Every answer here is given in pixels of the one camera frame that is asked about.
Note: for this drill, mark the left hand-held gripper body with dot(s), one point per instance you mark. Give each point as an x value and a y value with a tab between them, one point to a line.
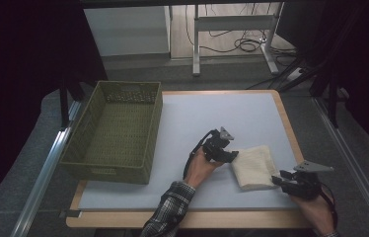
215	148

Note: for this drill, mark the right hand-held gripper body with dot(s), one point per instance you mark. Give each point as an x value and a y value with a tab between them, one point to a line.
304	186

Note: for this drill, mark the cream paw print cloth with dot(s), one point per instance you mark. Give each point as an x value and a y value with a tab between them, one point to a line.
255	168

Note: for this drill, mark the green plastic basket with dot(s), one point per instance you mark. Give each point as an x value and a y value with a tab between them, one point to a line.
120	131

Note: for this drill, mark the person's left hand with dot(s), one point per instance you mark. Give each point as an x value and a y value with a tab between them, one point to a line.
199	168

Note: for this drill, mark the person's right hand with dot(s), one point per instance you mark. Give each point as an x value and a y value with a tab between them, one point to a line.
317	214

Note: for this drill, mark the white table mat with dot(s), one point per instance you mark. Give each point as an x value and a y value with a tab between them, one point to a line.
189	112

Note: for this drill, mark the white power strip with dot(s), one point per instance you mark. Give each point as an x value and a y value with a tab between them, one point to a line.
294	74

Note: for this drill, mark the black tripod stand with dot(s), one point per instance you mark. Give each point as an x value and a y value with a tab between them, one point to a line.
324	72

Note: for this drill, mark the white cabinet panel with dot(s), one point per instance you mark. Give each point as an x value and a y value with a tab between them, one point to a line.
126	29

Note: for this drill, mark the black metal stand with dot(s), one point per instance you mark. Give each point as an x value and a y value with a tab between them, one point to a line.
64	105

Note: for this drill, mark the black tape piece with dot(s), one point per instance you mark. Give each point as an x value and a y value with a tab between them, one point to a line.
70	214

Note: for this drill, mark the aluminium rail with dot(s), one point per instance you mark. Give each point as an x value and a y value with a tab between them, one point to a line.
46	174
353	168

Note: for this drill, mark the white metal desk frame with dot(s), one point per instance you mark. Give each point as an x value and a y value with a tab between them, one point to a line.
235	22

